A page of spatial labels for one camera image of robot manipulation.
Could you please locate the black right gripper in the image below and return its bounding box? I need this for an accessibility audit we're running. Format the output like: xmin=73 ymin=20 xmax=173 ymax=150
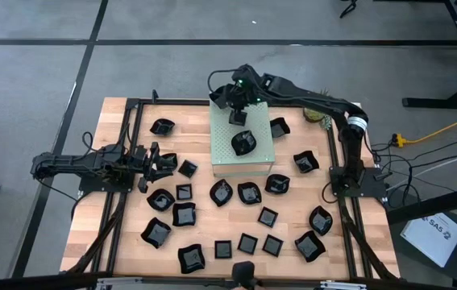
xmin=210 ymin=66 xmax=272 ymax=114

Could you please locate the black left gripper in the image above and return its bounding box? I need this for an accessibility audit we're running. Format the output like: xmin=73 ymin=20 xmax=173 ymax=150
xmin=131 ymin=141 xmax=175 ymax=194

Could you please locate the small black square mini plate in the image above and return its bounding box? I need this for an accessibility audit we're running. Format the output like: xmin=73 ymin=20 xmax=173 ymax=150
xmin=214 ymin=239 xmax=233 ymax=260
xmin=257 ymin=206 xmax=280 ymax=229
xmin=228 ymin=108 xmax=249 ymax=127
xmin=261 ymin=234 xmax=285 ymax=258
xmin=177 ymin=159 xmax=198 ymax=179
xmin=237 ymin=232 xmax=260 ymax=256
xmin=175 ymin=183 xmax=193 ymax=201

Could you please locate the black leaf-shaped mini plate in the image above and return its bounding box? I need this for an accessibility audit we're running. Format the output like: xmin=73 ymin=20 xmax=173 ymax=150
xmin=237 ymin=180 xmax=263 ymax=205
xmin=146 ymin=188 xmax=177 ymax=213
xmin=308 ymin=205 xmax=334 ymax=237
xmin=158 ymin=152 xmax=179 ymax=172
xmin=264 ymin=173 xmax=292 ymax=195
xmin=231 ymin=129 xmax=258 ymax=157
xmin=209 ymin=178 xmax=234 ymax=208

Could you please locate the black wavy square mini plate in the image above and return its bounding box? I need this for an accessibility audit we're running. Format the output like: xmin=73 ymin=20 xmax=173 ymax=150
xmin=293 ymin=230 xmax=327 ymax=263
xmin=149 ymin=118 xmax=177 ymax=137
xmin=139 ymin=217 xmax=172 ymax=250
xmin=268 ymin=116 xmax=292 ymax=139
xmin=293 ymin=149 xmax=321 ymax=175
xmin=171 ymin=201 xmax=197 ymax=228
xmin=177 ymin=242 xmax=206 ymax=276

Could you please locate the potted succulent plant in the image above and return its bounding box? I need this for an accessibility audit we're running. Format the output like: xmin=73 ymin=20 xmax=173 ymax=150
xmin=303 ymin=89 xmax=333 ymax=131

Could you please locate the black rounded object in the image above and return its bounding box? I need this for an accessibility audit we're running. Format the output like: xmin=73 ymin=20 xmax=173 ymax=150
xmin=231 ymin=260 xmax=260 ymax=290

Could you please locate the black crossbar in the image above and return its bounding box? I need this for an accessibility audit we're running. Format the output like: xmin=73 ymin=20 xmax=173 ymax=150
xmin=0 ymin=271 xmax=457 ymax=290

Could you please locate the black desk foot bar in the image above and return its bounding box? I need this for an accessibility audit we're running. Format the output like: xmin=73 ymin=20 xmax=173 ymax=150
xmin=385 ymin=183 xmax=457 ymax=226

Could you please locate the white booklet on floor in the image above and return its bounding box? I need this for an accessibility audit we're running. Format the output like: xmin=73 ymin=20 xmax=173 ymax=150
xmin=399 ymin=212 xmax=457 ymax=269

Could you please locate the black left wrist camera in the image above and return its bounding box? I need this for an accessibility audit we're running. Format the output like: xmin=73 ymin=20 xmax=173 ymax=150
xmin=132 ymin=144 xmax=149 ymax=161

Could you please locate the silver metal bracket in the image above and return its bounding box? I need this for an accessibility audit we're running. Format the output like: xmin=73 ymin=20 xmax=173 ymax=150
xmin=319 ymin=280 xmax=368 ymax=290
xmin=94 ymin=276 xmax=148 ymax=290

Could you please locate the yellow extension cord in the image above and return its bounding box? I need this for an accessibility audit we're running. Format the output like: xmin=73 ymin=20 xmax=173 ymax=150
xmin=391 ymin=107 xmax=457 ymax=148

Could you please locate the black desk leg frame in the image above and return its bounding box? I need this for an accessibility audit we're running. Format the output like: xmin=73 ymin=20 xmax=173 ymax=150
xmin=401 ymin=0 xmax=457 ymax=110

